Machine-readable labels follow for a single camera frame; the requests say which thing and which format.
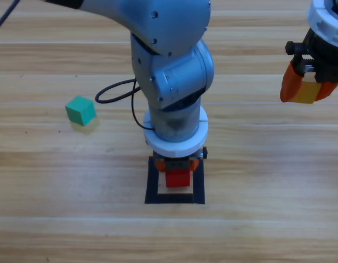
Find black tape square outline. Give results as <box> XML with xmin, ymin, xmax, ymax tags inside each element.
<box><xmin>144</xmin><ymin>155</ymin><xmax>206</xmax><ymax>205</ymax></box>

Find red wooden cube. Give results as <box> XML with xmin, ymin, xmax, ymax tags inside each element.
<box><xmin>165</xmin><ymin>168</ymin><xmax>192</xmax><ymax>188</ymax></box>

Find black cable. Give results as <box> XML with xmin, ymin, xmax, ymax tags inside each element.
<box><xmin>95</xmin><ymin>78</ymin><xmax>156</xmax><ymax>131</ymax></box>
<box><xmin>0</xmin><ymin>0</ymin><xmax>21</xmax><ymax>35</ymax></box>

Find green wooden cube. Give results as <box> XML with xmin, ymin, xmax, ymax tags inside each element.
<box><xmin>65</xmin><ymin>95</ymin><xmax>97</xmax><ymax>127</ymax></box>

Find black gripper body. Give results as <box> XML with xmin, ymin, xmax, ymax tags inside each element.
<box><xmin>285</xmin><ymin>27</ymin><xmax>338</xmax><ymax>83</ymax></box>
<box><xmin>153</xmin><ymin>146</ymin><xmax>208</xmax><ymax>173</ymax></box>

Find yellow wooden cube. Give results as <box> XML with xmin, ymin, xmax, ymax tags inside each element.
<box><xmin>290</xmin><ymin>81</ymin><xmax>323</xmax><ymax>105</ymax></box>

